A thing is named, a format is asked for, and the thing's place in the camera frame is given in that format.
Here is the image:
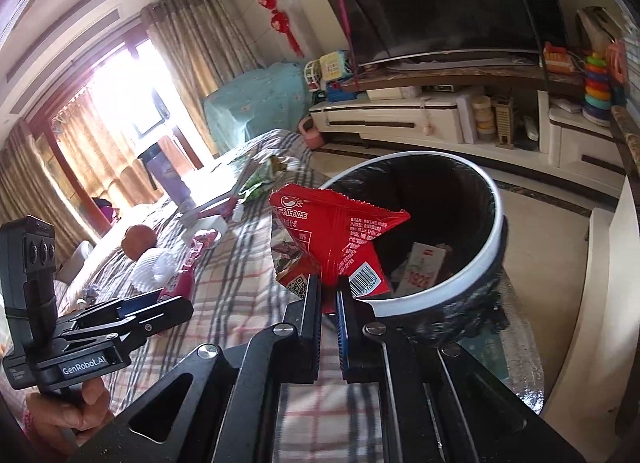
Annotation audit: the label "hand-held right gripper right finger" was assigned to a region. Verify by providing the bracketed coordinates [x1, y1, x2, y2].
[334, 275, 587, 463]

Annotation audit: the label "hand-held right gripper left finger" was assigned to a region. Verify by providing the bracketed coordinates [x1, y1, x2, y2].
[65, 273, 323, 463]

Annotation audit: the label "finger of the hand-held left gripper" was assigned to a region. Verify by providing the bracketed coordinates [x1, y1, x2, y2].
[56, 291, 164, 332]
[64, 296, 195, 347]

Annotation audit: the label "red snack packet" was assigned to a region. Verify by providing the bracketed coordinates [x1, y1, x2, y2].
[268, 182, 412, 315]

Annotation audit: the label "white red-print carton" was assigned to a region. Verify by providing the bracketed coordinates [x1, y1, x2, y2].
[389, 241, 447, 297]

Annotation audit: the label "white-rimmed black trash can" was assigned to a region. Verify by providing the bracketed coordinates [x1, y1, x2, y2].
[316, 151, 509, 347]

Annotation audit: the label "person's left hand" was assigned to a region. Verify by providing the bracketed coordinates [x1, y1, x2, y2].
[22, 378, 114, 445]

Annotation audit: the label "white foam fruit net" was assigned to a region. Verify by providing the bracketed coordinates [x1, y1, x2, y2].
[130, 248, 177, 292]

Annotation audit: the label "lavender sofa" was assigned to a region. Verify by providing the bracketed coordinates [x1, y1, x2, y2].
[54, 240, 97, 305]

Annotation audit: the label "magenta snack wrapper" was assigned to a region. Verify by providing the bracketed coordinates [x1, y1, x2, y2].
[159, 229, 222, 302]

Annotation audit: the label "orange round fruit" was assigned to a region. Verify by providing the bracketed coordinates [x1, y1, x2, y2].
[122, 225, 157, 261]

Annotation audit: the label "beige patterned curtain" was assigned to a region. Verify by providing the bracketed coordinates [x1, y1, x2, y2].
[141, 0, 262, 164]
[0, 122, 97, 265]

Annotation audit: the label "magenta bag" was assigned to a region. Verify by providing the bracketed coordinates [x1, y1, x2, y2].
[92, 197, 119, 224]

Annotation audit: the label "purple water bottle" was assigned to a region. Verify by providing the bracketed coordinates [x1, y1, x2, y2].
[136, 135, 194, 210]

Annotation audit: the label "green snack packet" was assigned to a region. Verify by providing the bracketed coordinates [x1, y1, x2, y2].
[239, 155, 292, 202]

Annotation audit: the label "colourful picture book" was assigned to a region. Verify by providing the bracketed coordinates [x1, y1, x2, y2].
[179, 162, 257, 224]

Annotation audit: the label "orange sheer curtain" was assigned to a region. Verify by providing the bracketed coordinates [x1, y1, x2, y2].
[54, 87, 152, 204]

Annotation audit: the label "pink kettlebell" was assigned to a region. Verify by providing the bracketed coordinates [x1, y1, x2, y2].
[298, 116, 327, 150]

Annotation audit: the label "white TV cabinet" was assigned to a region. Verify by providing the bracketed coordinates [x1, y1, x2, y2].
[308, 74, 627, 200]

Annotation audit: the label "red-framed window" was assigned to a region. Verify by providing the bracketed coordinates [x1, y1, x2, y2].
[49, 37, 212, 194]

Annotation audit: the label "teal cloth-covered furniture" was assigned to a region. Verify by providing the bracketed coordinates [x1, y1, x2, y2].
[201, 62, 312, 154]

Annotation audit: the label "blue toy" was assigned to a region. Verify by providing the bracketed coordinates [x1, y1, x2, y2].
[326, 80, 359, 102]

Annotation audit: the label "white basket toy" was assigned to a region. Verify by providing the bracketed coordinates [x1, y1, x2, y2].
[303, 58, 324, 92]

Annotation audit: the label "yellow toy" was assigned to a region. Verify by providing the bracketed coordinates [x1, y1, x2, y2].
[319, 50, 349, 82]

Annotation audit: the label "cream stacked tubs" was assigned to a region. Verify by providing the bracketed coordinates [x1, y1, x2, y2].
[471, 95, 494, 140]

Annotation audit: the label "white side cabinet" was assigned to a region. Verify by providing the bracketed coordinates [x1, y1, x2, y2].
[541, 177, 640, 445]

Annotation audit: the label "wooden grater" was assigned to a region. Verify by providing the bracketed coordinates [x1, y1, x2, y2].
[492, 97, 517, 150]

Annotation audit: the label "pink stick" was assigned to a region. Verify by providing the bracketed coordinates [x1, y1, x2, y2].
[329, 0, 359, 90]

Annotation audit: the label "black flat television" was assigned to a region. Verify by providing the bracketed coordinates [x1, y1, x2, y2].
[314, 0, 545, 68]

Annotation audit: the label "orange toy phone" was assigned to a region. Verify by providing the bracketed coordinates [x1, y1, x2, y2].
[542, 41, 572, 77]

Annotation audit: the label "rainbow stacking ring toy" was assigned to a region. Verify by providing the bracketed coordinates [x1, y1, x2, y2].
[581, 37, 614, 124]

